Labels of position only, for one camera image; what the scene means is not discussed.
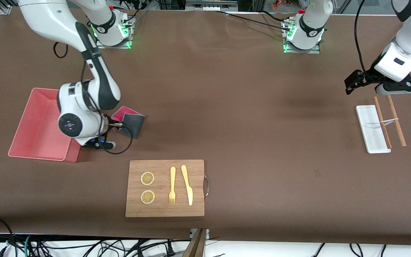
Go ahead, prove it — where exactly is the short black cable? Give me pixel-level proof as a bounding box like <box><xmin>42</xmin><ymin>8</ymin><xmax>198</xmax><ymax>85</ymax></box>
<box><xmin>261</xmin><ymin>10</ymin><xmax>287</xmax><ymax>24</ymax></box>

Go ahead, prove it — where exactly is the brown wooden stick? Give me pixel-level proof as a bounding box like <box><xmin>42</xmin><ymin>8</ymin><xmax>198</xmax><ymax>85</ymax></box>
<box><xmin>386</xmin><ymin>95</ymin><xmax>407</xmax><ymax>147</ymax></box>
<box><xmin>373</xmin><ymin>96</ymin><xmax>392</xmax><ymax>149</ymax></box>

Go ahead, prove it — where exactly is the long black cable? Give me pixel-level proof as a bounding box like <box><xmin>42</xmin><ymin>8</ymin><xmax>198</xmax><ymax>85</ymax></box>
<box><xmin>215</xmin><ymin>10</ymin><xmax>291</xmax><ymax>32</ymax></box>

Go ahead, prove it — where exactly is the brown wooden plank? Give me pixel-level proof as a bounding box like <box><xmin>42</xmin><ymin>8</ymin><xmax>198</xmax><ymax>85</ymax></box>
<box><xmin>182</xmin><ymin>228</ymin><xmax>208</xmax><ymax>257</ymax></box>

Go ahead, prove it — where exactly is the pink plastic bin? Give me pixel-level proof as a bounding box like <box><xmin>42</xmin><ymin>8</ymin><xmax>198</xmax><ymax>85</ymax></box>
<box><xmin>8</xmin><ymin>88</ymin><xmax>82</xmax><ymax>163</ymax></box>

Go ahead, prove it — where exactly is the wooden cutting board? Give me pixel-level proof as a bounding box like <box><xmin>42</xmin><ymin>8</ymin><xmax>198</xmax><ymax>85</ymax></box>
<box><xmin>125</xmin><ymin>160</ymin><xmax>205</xmax><ymax>217</ymax></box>

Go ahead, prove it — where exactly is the yellow plastic fork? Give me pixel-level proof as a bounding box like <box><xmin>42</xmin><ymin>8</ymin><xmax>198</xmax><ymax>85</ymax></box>
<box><xmin>169</xmin><ymin>167</ymin><xmax>176</xmax><ymax>205</ymax></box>

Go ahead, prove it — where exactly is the yellow plastic knife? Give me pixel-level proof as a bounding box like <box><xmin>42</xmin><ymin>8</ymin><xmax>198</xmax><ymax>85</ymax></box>
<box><xmin>181</xmin><ymin>165</ymin><xmax>193</xmax><ymax>206</ymax></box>

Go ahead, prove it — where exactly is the white rectangular tray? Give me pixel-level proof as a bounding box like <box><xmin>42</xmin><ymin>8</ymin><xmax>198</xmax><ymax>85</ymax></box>
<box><xmin>355</xmin><ymin>105</ymin><xmax>391</xmax><ymax>154</ymax></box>

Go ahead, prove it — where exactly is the red and grey cloth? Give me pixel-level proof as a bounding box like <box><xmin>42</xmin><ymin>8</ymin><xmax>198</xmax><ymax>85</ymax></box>
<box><xmin>111</xmin><ymin>106</ymin><xmax>146</xmax><ymax>139</ymax></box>

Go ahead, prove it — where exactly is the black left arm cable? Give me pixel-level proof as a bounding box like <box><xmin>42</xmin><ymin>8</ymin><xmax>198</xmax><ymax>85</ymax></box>
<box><xmin>354</xmin><ymin>0</ymin><xmax>371</xmax><ymax>72</ymax></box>

